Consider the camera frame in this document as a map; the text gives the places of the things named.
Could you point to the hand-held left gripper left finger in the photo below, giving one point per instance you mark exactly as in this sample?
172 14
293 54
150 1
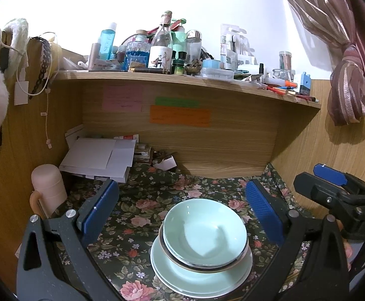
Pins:
99 208

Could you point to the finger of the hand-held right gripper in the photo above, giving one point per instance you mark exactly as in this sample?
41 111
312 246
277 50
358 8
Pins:
321 191
331 174

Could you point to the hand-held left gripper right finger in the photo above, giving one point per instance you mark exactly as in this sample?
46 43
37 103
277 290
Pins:
265 211

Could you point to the mint green bowl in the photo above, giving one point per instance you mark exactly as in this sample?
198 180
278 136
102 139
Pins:
204 225

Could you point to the pale pink bowl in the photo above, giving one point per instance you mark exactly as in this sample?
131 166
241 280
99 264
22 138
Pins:
206 269

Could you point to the mint green plate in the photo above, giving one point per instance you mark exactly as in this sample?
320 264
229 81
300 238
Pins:
169 276

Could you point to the person's right hand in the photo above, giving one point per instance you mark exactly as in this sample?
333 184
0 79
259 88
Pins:
349 257

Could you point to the dark floral tablecloth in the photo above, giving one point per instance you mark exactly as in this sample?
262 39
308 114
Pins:
138 200

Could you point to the stack of white papers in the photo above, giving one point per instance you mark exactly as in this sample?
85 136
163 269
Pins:
91 153

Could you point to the pale pink thermos bottle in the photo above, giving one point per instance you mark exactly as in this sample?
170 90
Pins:
47 185

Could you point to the stack of dark booklets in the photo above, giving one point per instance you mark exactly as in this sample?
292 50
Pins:
143 153

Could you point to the wooden desk shelf unit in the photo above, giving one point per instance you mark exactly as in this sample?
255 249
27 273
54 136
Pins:
232 144

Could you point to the small white box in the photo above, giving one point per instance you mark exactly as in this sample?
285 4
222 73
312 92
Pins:
165 163

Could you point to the blue and white sharpener box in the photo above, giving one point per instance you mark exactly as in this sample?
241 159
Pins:
304 84

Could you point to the red pen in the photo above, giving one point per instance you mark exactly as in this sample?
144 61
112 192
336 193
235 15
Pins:
278 90

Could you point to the orange marker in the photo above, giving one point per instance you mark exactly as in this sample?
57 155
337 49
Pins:
287 84

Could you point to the pink sticky note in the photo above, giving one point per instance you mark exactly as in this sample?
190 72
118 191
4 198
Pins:
123 102

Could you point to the small glass jar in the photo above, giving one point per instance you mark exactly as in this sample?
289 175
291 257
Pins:
281 74

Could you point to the clear tube of sticks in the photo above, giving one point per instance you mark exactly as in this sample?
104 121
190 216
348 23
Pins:
285 61

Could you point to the orange sticky note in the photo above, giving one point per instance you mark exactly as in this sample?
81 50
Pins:
180 116

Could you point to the green sticky note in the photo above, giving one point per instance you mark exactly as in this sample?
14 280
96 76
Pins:
177 102

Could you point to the white lying bottle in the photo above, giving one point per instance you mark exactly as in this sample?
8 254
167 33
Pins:
248 68

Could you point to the white charger plug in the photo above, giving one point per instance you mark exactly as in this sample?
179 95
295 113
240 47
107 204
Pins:
21 93

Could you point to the clear plastic case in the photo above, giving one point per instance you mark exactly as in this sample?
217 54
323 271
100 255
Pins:
218 73

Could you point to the beige cosmetic tube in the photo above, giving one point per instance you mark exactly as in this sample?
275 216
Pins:
93 56

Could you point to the light blue box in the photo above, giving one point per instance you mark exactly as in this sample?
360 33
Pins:
212 64

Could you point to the square bottle with blue liquid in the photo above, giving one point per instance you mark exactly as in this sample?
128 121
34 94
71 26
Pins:
137 56

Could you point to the dark braided headband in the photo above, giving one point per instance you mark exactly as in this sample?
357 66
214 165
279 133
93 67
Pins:
46 59

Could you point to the small bronze dish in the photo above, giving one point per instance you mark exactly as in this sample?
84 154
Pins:
192 69

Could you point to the tall clear labelled glass bottle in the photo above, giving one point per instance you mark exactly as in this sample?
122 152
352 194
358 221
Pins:
160 59

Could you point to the pale yellow headband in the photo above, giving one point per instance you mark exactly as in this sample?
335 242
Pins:
56 53

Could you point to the pink striped curtain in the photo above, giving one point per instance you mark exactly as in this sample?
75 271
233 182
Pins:
342 12

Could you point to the small dark green jar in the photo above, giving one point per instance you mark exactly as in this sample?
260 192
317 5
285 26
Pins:
178 67

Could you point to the white blister pack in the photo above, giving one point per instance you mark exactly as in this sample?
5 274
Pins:
229 47

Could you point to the blue toner bottle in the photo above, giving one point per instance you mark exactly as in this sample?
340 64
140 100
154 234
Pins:
107 42

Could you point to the clear bottle with silver cap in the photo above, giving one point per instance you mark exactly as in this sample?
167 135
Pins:
193 48

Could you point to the white furry headband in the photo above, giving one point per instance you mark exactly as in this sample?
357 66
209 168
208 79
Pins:
19 40

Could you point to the green pump bottle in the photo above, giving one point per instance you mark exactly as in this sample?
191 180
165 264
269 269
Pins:
180 37

